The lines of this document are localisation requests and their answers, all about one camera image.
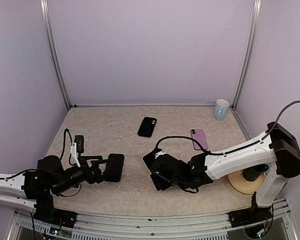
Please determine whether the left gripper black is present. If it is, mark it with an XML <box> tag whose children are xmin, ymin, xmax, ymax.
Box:
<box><xmin>52</xmin><ymin>155</ymin><xmax>115</xmax><ymax>195</ymax></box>

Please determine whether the white-edged phone screen up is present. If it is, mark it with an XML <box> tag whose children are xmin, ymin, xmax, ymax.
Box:
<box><xmin>142</xmin><ymin>151</ymin><xmax>155</xmax><ymax>173</ymax></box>

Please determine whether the purple phone back up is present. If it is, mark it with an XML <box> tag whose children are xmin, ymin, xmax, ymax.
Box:
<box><xmin>190</xmin><ymin>129</ymin><xmax>208</xmax><ymax>150</ymax></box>

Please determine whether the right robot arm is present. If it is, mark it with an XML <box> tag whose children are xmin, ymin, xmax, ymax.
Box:
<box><xmin>142</xmin><ymin>122</ymin><xmax>300</xmax><ymax>222</ymax></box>

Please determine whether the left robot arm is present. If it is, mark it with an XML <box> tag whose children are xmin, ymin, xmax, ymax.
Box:
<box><xmin>0</xmin><ymin>153</ymin><xmax>124</xmax><ymax>223</ymax></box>

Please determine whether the beige plate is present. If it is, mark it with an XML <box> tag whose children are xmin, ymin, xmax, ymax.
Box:
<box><xmin>227</xmin><ymin>171</ymin><xmax>266</xmax><ymax>195</ymax></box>

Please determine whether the dark green mug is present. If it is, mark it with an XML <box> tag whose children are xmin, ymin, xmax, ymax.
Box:
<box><xmin>242</xmin><ymin>163</ymin><xmax>269</xmax><ymax>182</ymax></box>

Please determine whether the light blue mug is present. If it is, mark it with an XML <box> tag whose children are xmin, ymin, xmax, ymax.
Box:
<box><xmin>214</xmin><ymin>99</ymin><xmax>230</xmax><ymax>121</ymax></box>

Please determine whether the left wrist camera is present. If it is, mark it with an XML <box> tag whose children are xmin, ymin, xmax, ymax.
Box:
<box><xmin>70</xmin><ymin>135</ymin><xmax>84</xmax><ymax>168</ymax></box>

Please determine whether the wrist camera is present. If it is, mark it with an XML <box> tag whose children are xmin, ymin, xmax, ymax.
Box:
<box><xmin>154</xmin><ymin>150</ymin><xmax>166</xmax><ymax>159</ymax></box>
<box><xmin>70</xmin><ymin>135</ymin><xmax>84</xmax><ymax>168</ymax></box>

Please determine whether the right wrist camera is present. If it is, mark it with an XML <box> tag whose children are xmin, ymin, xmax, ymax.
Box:
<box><xmin>154</xmin><ymin>150</ymin><xmax>166</xmax><ymax>159</ymax></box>

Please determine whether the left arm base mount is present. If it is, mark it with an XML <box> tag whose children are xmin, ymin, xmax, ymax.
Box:
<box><xmin>33</xmin><ymin>194</ymin><xmax>78</xmax><ymax>229</ymax></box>

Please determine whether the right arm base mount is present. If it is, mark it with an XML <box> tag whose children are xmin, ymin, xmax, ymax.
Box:
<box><xmin>228</xmin><ymin>192</ymin><xmax>274</xmax><ymax>228</ymax></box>

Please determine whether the left aluminium frame post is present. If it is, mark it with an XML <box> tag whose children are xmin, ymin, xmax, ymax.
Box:
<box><xmin>39</xmin><ymin>0</ymin><xmax>72</xmax><ymax>111</ymax></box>

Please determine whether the aluminium frame post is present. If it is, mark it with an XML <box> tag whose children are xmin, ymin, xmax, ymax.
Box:
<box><xmin>39</xmin><ymin>0</ymin><xmax>72</xmax><ymax>111</ymax></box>
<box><xmin>232</xmin><ymin>0</ymin><xmax>262</xmax><ymax>111</ymax></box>

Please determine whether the right aluminium frame post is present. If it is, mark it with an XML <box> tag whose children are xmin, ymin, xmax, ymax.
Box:
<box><xmin>232</xmin><ymin>0</ymin><xmax>262</xmax><ymax>111</ymax></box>

